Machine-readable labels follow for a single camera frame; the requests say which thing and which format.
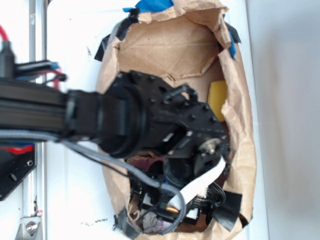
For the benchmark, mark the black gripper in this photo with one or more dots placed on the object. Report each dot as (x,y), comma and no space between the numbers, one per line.
(202,197)

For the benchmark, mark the white paper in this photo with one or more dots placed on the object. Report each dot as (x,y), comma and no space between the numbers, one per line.
(152,225)

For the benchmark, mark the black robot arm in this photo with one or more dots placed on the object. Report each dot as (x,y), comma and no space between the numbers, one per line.
(164,131)

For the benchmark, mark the pink plush bunny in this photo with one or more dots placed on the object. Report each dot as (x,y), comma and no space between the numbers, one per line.
(148,164)

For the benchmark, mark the yellow sponge wedge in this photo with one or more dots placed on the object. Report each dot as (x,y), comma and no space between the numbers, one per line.
(217,95)

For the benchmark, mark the brown paper bag bin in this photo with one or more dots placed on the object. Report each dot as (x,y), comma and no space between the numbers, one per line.
(190,42)

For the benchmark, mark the aluminium frame rail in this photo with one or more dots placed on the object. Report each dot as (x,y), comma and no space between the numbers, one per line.
(34,185)

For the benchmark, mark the metal corner bracket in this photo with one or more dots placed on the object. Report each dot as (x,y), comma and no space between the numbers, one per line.
(30,228)

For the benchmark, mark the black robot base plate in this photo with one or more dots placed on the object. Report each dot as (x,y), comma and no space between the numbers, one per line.
(15,165)

